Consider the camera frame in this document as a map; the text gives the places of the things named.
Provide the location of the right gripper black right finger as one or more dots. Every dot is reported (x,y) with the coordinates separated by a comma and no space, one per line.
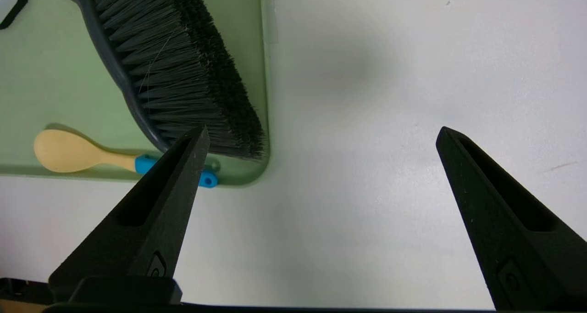
(513,248)

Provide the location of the grey bristle hand brush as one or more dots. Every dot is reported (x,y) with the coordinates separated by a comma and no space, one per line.
(183,65)

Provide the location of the light green plastic tray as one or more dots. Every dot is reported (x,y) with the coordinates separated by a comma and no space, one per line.
(55,74)

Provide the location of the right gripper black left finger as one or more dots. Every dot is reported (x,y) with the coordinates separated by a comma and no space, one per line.
(151,248)

